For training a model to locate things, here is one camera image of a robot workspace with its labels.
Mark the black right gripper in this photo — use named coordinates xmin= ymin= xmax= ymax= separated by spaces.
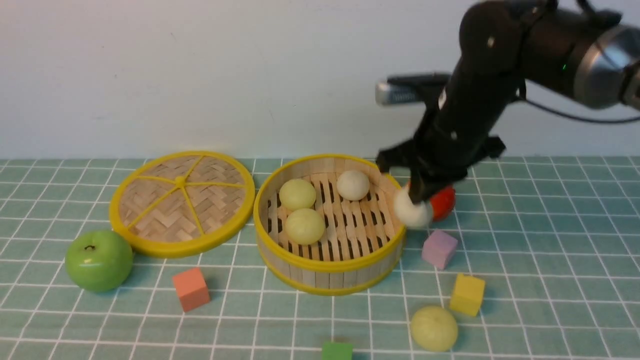
xmin=375 ymin=107 xmax=506 ymax=204

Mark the white bun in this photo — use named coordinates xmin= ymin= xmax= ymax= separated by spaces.
xmin=392 ymin=184 xmax=434 ymax=228
xmin=336 ymin=170 xmax=370 ymax=202

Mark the yellow-green bun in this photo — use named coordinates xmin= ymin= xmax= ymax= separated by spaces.
xmin=279 ymin=178 xmax=317 ymax=212
xmin=410 ymin=305 xmax=459 ymax=353
xmin=284 ymin=208 xmax=326 ymax=246

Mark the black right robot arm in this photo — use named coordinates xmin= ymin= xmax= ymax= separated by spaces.
xmin=375 ymin=0 xmax=640 ymax=205

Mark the bamboo steamer tray yellow rim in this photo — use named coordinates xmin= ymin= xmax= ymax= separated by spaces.
xmin=253 ymin=153 xmax=407 ymax=296

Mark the woven bamboo steamer lid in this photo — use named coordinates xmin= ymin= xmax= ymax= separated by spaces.
xmin=109 ymin=151 xmax=256 ymax=259

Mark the red orange tomato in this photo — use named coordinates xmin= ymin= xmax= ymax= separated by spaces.
xmin=429 ymin=186 xmax=456 ymax=222

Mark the pink cube block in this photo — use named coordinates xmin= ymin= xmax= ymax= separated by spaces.
xmin=421 ymin=229 xmax=458 ymax=271

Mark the yellow cube block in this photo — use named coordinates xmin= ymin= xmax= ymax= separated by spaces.
xmin=448 ymin=273 xmax=486 ymax=317

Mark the green checkered tablecloth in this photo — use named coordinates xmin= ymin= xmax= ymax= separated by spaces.
xmin=0 ymin=157 xmax=640 ymax=360

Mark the green cube block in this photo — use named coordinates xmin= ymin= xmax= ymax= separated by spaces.
xmin=321 ymin=341 xmax=354 ymax=360

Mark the orange cube block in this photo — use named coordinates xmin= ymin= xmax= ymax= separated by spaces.
xmin=173 ymin=267 xmax=211 ymax=313

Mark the green apple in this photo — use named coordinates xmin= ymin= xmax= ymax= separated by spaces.
xmin=64 ymin=228 xmax=134 ymax=293

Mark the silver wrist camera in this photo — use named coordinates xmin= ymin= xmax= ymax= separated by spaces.
xmin=375 ymin=71 xmax=451 ymax=106

